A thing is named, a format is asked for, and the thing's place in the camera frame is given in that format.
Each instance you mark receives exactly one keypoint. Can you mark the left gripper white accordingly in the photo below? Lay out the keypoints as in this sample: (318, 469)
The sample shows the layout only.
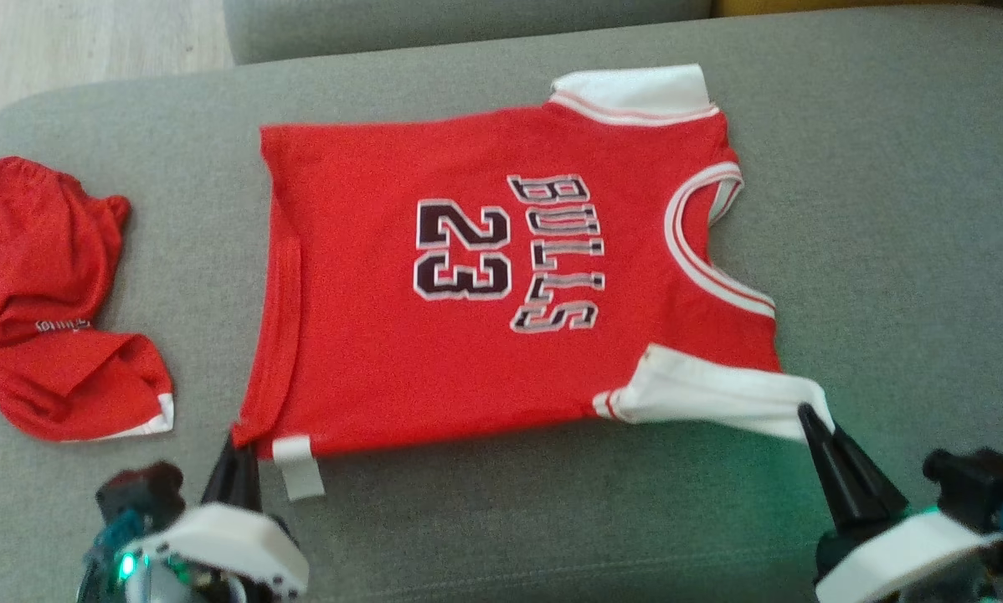
(217, 544)

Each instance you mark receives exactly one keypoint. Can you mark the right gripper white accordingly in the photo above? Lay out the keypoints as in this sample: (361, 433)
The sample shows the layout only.
(895, 553)

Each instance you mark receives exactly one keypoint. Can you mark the red Bulls 23 jersey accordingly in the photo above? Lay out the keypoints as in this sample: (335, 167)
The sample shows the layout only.
(367, 335)

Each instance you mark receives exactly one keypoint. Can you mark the red shorts with white hem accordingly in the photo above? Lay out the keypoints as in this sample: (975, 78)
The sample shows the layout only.
(41, 251)

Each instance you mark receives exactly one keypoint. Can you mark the large grey sofa seat cushion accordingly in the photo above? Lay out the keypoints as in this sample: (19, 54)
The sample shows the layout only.
(887, 209)

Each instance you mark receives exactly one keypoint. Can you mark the yellow sofa backrest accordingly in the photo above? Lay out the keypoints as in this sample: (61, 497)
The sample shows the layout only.
(845, 5)

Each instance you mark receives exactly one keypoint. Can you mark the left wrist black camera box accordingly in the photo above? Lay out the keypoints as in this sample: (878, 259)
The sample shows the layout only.
(141, 490)

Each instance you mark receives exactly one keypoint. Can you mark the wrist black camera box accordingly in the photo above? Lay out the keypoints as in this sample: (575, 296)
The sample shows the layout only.
(141, 490)
(979, 486)

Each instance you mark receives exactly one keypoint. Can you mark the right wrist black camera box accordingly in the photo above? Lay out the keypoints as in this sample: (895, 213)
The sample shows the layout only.
(979, 486)

